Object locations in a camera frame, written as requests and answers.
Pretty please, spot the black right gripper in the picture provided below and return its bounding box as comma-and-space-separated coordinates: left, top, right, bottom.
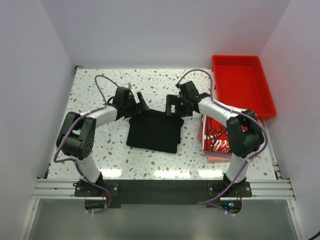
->
164, 94, 193, 118

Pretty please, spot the black t-shirt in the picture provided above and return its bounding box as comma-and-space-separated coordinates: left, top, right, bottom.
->
126, 110, 184, 154

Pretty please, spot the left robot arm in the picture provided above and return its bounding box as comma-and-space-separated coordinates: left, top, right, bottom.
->
53, 86, 149, 197

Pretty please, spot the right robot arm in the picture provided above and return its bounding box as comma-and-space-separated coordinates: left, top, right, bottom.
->
165, 81, 268, 204

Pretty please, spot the folded red coca-cola t-shirt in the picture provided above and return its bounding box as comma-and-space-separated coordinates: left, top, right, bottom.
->
198, 108, 258, 157

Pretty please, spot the red plastic bin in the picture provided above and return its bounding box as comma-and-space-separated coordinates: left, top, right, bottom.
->
212, 55, 276, 120

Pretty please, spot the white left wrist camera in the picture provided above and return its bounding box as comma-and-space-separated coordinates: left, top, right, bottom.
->
124, 82, 132, 90

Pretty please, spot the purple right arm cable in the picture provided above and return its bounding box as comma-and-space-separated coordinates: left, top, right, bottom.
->
176, 69, 269, 210

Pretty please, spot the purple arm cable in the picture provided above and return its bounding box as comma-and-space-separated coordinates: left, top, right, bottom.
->
54, 74, 113, 215
176, 69, 269, 210

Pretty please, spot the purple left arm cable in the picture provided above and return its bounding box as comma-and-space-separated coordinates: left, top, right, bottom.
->
54, 74, 113, 215

